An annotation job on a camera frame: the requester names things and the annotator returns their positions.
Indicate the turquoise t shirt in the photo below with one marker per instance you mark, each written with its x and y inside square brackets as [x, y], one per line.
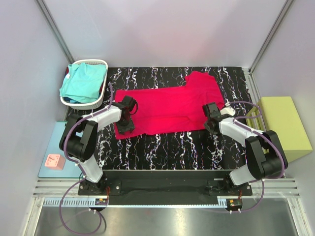
[84, 82]

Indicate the pink t shirt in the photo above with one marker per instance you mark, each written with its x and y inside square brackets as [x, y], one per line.
[173, 109]

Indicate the pink numbered block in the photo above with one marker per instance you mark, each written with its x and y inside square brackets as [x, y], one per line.
[55, 162]

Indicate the yellow green drawer box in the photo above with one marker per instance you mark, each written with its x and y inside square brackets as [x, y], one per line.
[280, 115]

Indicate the red t shirt in basket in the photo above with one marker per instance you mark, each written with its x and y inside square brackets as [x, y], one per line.
[66, 74]

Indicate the blue t shirt in basket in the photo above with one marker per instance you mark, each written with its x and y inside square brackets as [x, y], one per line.
[69, 100]

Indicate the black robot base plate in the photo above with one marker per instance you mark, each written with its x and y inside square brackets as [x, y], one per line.
[143, 188]

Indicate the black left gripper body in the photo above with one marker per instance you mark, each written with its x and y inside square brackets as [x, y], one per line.
[125, 126]

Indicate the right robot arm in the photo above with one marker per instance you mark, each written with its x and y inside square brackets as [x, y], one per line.
[264, 152]

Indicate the white laundry basket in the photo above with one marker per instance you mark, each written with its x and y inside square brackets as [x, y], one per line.
[98, 103]

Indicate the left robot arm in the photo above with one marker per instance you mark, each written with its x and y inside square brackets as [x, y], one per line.
[79, 139]

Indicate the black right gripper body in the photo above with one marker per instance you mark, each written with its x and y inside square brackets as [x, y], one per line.
[206, 124]

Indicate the light blue clipboard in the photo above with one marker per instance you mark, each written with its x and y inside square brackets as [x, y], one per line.
[69, 170]

